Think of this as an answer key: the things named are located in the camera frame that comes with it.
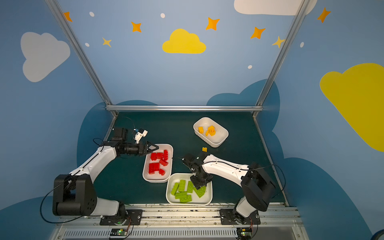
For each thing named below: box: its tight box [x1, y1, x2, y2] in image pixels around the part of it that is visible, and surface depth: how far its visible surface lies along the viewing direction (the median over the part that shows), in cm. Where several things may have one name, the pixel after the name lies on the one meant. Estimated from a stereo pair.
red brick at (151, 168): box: [148, 163, 156, 175], surface depth 91 cm
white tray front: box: [165, 173, 213, 206], surface depth 82 cm
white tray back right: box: [193, 117, 229, 148], surface depth 110 cm
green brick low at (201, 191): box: [193, 185, 207, 198], surface depth 83 cm
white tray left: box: [142, 144, 174, 183], surface depth 90 cm
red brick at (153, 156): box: [150, 152, 157, 161], surface depth 95 cm
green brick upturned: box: [175, 191, 192, 203], surface depth 82 cm
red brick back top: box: [156, 152, 164, 159], surface depth 97 cm
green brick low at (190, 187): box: [187, 180, 194, 193], surface depth 86 cm
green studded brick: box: [175, 192, 184, 199], surface depth 82 cm
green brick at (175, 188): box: [171, 182, 180, 196], surface depth 84 cm
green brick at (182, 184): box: [178, 179, 186, 192], surface depth 85 cm
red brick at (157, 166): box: [154, 162, 161, 171], surface depth 93 cm
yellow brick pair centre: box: [208, 125, 216, 136], surface depth 110 cm
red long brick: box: [163, 149, 169, 161], surface depth 98 cm
